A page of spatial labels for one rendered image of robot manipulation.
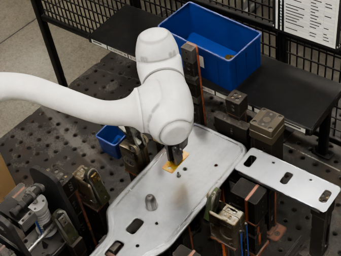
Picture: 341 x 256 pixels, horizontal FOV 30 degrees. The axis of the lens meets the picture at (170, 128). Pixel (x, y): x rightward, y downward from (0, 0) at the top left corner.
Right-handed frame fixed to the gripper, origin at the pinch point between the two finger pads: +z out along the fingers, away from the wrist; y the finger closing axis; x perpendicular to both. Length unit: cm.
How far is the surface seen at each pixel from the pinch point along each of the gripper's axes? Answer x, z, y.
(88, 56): 103, 111, -159
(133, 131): 0.0, 0.1, -14.7
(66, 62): 92, 111, -166
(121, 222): -21.5, 11.0, -3.9
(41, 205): -33.4, 0.6, -19.4
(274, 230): 15.7, 40.5, 22.7
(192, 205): -6.3, 11.0, 9.6
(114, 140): 18, 41, -47
